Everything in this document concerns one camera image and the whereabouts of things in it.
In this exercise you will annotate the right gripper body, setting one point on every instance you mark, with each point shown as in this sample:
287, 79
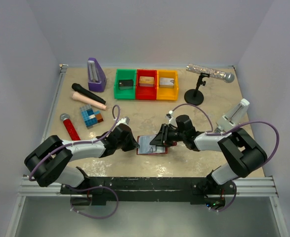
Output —
175, 135

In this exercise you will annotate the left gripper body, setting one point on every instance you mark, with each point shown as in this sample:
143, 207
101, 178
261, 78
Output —
126, 145

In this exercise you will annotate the red leather card holder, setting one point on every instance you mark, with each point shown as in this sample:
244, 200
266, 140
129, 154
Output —
160, 150

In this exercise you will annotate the blue credit card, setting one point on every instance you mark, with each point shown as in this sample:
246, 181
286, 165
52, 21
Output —
145, 148

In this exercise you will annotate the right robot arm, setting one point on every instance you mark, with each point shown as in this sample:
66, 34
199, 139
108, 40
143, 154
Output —
243, 155

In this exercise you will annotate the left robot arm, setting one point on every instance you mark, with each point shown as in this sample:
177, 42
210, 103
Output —
48, 162

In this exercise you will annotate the black card stack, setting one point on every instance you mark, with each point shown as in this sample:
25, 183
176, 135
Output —
125, 84

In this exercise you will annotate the silver card stack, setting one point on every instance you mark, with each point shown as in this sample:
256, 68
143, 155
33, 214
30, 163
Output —
166, 82

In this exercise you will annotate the gold card stack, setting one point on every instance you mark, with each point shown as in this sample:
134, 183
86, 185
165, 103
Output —
145, 81

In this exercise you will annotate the black microphone stand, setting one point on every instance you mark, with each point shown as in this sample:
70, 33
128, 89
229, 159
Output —
194, 96

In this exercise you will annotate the blue toy brick block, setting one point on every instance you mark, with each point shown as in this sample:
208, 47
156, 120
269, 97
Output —
90, 117

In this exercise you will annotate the yellow plastic bin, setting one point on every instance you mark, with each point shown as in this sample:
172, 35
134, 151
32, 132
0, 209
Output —
167, 94

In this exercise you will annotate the pink microphone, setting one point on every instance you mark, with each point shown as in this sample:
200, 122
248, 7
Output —
78, 97

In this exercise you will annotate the red glitter microphone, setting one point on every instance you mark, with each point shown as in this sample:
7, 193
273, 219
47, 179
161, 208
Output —
65, 118

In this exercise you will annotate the white metronome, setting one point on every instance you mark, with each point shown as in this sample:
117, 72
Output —
232, 117

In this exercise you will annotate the green plastic bin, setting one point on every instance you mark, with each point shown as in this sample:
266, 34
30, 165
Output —
125, 94

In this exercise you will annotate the red plastic bin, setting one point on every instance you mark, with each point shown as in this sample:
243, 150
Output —
146, 93

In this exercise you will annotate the purple metronome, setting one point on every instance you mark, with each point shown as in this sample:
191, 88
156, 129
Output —
96, 77

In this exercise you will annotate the black microphone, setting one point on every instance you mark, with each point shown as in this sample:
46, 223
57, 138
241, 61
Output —
78, 88

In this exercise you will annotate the silver glitter microphone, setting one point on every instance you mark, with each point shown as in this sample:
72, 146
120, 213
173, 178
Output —
213, 73

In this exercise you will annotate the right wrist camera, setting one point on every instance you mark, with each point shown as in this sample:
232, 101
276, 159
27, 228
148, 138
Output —
170, 118

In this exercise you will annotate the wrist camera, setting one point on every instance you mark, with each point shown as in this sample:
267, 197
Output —
170, 118
124, 120

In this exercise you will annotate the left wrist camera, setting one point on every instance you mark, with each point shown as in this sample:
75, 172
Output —
124, 120

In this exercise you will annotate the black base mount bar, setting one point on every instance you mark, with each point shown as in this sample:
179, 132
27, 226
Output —
194, 190

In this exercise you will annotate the aluminium frame rail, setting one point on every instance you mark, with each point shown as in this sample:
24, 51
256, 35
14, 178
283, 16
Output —
28, 188

